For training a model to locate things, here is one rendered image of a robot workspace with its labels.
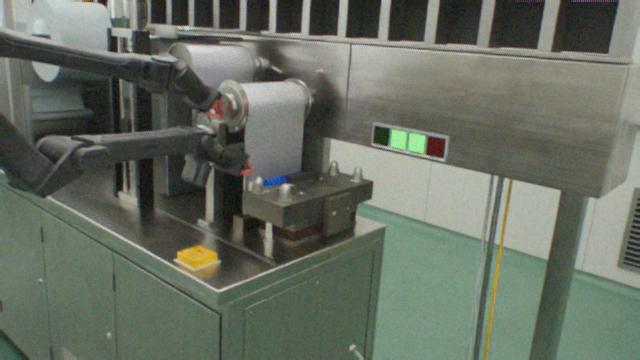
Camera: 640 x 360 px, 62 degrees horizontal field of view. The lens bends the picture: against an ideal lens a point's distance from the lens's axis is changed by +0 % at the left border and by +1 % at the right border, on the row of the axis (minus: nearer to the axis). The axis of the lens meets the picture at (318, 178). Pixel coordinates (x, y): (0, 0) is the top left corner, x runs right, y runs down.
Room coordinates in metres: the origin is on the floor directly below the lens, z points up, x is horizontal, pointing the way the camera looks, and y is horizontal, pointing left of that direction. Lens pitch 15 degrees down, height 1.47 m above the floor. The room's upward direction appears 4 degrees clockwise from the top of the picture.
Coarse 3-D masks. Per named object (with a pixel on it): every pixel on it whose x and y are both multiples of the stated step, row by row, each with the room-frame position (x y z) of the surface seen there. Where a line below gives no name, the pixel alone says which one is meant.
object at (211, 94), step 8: (200, 80) 1.39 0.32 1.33; (200, 88) 1.38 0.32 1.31; (208, 88) 1.42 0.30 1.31; (192, 96) 1.38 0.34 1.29; (200, 96) 1.38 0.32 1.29; (208, 96) 1.40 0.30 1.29; (216, 96) 1.39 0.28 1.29; (192, 104) 1.40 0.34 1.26; (200, 104) 1.39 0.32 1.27; (208, 104) 1.38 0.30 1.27
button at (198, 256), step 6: (198, 246) 1.26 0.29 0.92; (180, 252) 1.22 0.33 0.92; (186, 252) 1.22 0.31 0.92; (192, 252) 1.22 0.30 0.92; (198, 252) 1.22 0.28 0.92; (204, 252) 1.22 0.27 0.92; (210, 252) 1.23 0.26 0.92; (180, 258) 1.21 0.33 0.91; (186, 258) 1.19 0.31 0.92; (192, 258) 1.18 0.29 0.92; (198, 258) 1.19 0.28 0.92; (204, 258) 1.20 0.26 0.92; (210, 258) 1.21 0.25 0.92; (216, 258) 1.22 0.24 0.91; (192, 264) 1.18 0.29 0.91; (198, 264) 1.18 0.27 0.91; (204, 264) 1.20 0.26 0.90
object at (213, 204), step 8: (216, 120) 1.52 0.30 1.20; (208, 128) 1.48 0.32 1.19; (216, 128) 1.49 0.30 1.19; (224, 128) 1.50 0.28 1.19; (216, 136) 1.49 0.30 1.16; (224, 136) 1.50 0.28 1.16; (224, 144) 1.50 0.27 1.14; (216, 176) 1.49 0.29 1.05; (208, 184) 1.50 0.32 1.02; (216, 184) 1.49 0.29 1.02; (208, 192) 1.50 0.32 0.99; (216, 192) 1.49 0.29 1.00; (208, 200) 1.50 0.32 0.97; (216, 200) 1.49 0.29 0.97; (208, 208) 1.50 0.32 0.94; (216, 208) 1.49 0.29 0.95; (208, 216) 1.50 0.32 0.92; (216, 216) 1.49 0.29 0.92; (208, 224) 1.46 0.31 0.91
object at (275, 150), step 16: (256, 128) 1.49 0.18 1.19; (272, 128) 1.54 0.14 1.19; (288, 128) 1.59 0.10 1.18; (256, 144) 1.49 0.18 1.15; (272, 144) 1.54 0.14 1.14; (288, 144) 1.60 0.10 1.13; (256, 160) 1.50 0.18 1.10; (272, 160) 1.55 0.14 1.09; (288, 160) 1.60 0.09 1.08; (256, 176) 1.50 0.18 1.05; (272, 176) 1.55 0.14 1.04
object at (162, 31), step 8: (160, 32) 1.68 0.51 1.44; (168, 32) 1.65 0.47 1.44; (176, 32) 1.64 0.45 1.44; (192, 32) 1.69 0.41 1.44; (200, 32) 1.71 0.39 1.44; (208, 32) 1.74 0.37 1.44; (216, 32) 1.76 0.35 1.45; (224, 32) 1.78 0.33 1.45; (232, 32) 1.81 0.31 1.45; (240, 32) 1.84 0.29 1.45; (248, 32) 1.86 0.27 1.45; (256, 32) 1.89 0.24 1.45
